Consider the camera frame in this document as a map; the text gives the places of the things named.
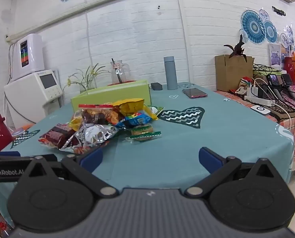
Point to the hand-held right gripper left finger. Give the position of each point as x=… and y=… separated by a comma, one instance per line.
x=91, y=159

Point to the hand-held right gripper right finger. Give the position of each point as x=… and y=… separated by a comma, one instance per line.
x=209, y=160

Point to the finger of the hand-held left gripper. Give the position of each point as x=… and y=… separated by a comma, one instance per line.
x=8, y=158

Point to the clear red-ended pastry packet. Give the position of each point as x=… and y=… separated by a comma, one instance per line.
x=95, y=115

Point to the green cardboard box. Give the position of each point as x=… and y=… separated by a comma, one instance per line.
x=127, y=91

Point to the dark red snack packet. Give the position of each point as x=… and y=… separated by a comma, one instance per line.
x=55, y=136

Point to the blue snack packet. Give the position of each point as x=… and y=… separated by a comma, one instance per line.
x=135, y=121

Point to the round cracker packet green ends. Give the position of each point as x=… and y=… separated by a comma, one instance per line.
x=142, y=131

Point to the yellow snack packet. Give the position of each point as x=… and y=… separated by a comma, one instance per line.
x=130, y=105

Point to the smartphone red case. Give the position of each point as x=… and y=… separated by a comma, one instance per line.
x=194, y=93

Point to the white round charging pad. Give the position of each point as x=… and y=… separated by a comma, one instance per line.
x=261, y=110

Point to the small green snack packet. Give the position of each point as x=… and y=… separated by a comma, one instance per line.
x=155, y=110

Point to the white countertop appliance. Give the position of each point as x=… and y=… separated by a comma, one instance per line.
x=35, y=89

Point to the white power strip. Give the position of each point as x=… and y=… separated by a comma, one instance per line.
x=259, y=100

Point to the green plant in glass vase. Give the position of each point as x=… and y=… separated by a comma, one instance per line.
x=88, y=78

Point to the white plug charger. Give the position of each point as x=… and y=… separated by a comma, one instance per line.
x=253, y=91

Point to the patterned stuffed toy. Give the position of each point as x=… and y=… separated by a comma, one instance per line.
x=244, y=85

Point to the brown cardboard box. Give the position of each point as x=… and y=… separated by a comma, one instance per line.
x=231, y=74

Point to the small black box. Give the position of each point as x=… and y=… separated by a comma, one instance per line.
x=156, y=86

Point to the glass pitcher red lid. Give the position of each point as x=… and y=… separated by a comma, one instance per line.
x=120, y=72

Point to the grey thermos bottle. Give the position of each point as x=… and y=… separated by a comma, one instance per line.
x=170, y=73

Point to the light green container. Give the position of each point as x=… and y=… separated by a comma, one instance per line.
x=260, y=73

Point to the white water purifier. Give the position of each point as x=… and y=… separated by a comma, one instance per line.
x=30, y=54

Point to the dark purple plant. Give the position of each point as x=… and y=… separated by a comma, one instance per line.
x=236, y=48

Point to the large blue paper fan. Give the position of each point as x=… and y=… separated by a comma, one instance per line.
x=253, y=27

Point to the medium blue paper fan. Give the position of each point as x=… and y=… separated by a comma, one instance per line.
x=270, y=32

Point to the small pale blue paper fan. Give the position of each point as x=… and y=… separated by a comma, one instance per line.
x=264, y=14
x=286, y=39

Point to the black action camera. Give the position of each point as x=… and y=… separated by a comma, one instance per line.
x=272, y=80
x=287, y=79

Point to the wall photo poster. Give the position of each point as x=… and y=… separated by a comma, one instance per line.
x=276, y=54

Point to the black wall hook rack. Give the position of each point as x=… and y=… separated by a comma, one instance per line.
x=279, y=10

